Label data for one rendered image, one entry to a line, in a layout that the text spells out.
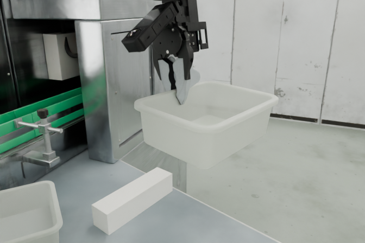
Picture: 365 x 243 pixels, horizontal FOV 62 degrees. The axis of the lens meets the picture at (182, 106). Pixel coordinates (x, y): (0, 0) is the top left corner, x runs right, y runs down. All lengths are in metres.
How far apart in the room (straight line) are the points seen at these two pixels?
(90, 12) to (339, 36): 2.91
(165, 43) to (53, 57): 0.80
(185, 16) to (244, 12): 3.02
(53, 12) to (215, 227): 0.82
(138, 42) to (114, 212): 0.45
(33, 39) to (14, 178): 0.53
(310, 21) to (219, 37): 1.00
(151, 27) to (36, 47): 0.83
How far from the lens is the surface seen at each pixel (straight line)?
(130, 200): 0.82
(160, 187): 0.90
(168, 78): 0.58
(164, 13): 0.55
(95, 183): 1.02
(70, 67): 1.33
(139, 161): 1.28
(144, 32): 0.51
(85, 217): 0.89
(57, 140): 1.12
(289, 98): 3.68
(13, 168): 1.02
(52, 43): 1.29
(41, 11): 1.14
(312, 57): 3.58
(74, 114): 1.19
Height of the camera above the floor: 1.28
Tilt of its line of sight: 18 degrees down
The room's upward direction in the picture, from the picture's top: straight up
